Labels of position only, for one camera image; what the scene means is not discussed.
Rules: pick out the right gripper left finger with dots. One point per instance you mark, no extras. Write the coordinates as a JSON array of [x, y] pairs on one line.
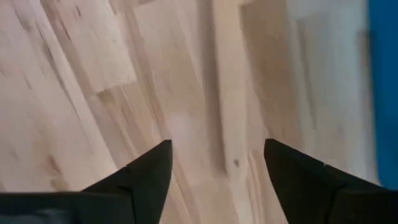
[[149, 180]]

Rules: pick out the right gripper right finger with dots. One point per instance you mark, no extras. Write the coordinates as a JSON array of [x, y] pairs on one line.
[[298, 180]]

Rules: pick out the blue plastic bin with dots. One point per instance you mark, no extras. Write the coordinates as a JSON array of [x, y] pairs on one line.
[[385, 93]]

